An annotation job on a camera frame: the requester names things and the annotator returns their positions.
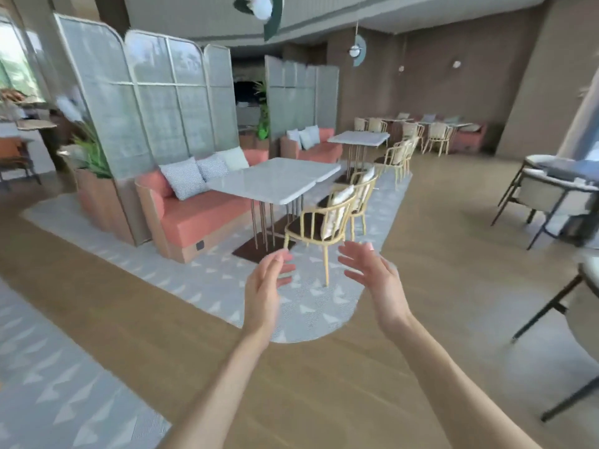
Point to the person's left hand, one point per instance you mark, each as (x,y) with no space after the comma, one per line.
(262,299)

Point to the person's right hand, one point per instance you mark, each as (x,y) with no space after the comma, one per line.
(383,289)

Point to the person's right fingers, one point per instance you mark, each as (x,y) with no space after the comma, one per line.
(360,257)

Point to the person's left fingers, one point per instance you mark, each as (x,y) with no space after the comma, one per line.
(279,265)

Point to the person's left forearm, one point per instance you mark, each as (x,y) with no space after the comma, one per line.
(224,388)

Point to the person's right forearm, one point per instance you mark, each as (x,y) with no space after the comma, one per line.
(449,383)

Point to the yellow wooden chair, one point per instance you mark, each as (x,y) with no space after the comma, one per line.
(366,191)
(377,125)
(359,124)
(318,222)
(409,149)
(395,158)
(438,134)
(412,131)

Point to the large grey patterned rug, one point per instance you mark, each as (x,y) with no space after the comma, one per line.
(306,317)

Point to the coral upholstered sofa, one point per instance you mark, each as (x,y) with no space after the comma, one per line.
(201,224)

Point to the small coral sofa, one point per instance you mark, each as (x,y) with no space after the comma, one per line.
(323,149)

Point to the plain white pillow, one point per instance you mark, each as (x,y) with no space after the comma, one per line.
(233,158)

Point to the dark striped pillow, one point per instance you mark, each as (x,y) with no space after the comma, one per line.
(213,167)

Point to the small white marble table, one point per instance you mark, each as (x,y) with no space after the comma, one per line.
(360,137)

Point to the dotted grey pillow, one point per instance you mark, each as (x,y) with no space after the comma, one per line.
(185,180)

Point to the tall green indoor plant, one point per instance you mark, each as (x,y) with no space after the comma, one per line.
(263,114)

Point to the coral bench sofa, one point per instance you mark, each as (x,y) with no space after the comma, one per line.
(470,137)

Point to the long white table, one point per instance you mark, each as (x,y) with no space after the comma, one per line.
(456,123)

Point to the wooden planter box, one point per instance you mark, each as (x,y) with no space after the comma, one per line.
(100,205)

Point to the black metal white armchair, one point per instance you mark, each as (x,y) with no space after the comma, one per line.
(547,194)

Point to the tall glass folding screen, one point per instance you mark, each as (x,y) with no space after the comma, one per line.
(154,112)

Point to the hanging globe pendant lamp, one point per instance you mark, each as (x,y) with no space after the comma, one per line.
(358,49)

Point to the green leafy plant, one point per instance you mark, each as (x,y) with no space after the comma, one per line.
(93,151)

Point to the black legged white chair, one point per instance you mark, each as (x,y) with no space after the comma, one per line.
(585,313)

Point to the round globe ceiling lamp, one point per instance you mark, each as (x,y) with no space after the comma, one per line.
(259,6)

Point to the orange seat chair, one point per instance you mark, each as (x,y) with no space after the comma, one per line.
(14,151)

